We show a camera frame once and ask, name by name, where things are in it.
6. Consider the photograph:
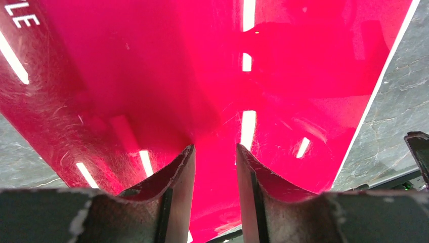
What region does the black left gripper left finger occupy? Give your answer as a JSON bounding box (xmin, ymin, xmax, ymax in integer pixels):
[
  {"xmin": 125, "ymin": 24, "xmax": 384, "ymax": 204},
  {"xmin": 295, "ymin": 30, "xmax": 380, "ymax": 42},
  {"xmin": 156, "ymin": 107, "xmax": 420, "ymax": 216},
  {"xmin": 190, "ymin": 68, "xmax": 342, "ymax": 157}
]
[{"xmin": 1, "ymin": 145, "xmax": 196, "ymax": 242}]

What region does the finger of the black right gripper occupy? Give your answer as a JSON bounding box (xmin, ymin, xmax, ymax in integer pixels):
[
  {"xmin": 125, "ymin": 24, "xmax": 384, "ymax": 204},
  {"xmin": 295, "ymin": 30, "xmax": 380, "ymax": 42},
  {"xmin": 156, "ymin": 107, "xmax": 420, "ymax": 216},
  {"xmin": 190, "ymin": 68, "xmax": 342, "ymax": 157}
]
[{"xmin": 404, "ymin": 131, "xmax": 428, "ymax": 188}]

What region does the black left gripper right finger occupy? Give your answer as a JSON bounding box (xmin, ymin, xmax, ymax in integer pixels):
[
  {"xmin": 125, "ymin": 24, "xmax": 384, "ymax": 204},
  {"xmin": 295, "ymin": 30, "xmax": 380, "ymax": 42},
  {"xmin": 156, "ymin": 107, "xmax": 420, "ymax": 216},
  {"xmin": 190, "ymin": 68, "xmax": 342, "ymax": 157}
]
[{"xmin": 236, "ymin": 144, "xmax": 428, "ymax": 242}]

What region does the red file folder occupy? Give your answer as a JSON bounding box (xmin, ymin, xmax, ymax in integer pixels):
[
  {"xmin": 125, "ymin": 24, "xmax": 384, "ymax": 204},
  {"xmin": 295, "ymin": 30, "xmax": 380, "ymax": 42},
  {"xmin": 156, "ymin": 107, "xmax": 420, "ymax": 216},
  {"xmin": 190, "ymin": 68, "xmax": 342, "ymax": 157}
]
[{"xmin": 1, "ymin": 1, "xmax": 419, "ymax": 242}]

